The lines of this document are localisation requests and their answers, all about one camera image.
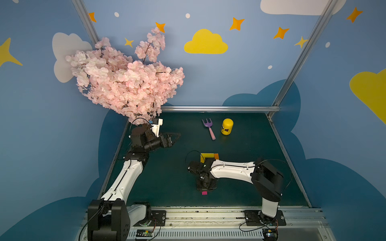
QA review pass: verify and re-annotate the short yellow block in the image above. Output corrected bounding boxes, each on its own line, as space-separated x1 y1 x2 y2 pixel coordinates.
201 153 215 159

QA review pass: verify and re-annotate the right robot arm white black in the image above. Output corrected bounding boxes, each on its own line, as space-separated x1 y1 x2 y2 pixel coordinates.
188 158 284 225

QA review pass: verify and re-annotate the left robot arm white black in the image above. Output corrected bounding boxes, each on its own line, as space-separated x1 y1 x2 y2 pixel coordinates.
79 124 181 241

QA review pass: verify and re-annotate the purple pink toy rake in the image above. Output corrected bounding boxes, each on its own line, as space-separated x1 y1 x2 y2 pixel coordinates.
202 119 216 141

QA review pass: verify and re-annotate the yellow plastic jar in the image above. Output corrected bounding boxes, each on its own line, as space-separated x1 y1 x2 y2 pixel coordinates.
221 118 234 136

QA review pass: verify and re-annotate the left green circuit board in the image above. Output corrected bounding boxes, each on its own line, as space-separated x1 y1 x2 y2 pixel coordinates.
135 230 154 239

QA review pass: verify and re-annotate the green circuit board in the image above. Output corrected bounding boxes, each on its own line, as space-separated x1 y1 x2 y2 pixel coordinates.
262 229 278 241
135 230 154 239

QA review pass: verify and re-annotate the right green circuit board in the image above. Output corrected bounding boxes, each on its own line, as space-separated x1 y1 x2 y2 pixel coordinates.
262 229 278 241

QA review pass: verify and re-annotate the pink blossom artificial tree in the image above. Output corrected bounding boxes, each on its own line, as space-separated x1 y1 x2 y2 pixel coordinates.
65 27 185 125

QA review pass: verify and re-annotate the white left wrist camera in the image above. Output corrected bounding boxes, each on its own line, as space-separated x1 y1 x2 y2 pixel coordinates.
151 118 163 137

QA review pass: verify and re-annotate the horizontal aluminium rail back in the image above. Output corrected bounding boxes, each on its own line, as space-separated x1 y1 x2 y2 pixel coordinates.
161 106 280 113

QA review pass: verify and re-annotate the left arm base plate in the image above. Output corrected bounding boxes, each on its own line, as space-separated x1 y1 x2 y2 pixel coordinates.
133 210 167 227

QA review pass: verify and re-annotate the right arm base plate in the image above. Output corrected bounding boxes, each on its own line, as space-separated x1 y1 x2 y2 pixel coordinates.
244 210 286 227

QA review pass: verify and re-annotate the aluminium front rail bed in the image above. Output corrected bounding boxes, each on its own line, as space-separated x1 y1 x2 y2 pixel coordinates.
75 206 335 241

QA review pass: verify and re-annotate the aluminium corner post left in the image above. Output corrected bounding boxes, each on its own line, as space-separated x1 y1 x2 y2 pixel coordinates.
72 0 100 45

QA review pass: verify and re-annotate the aluminium corner post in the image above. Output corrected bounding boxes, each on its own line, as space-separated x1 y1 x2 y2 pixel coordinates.
267 0 338 121
72 0 100 45

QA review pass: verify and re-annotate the aluminium corner post right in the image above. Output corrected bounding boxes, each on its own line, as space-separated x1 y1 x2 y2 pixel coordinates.
267 0 338 121

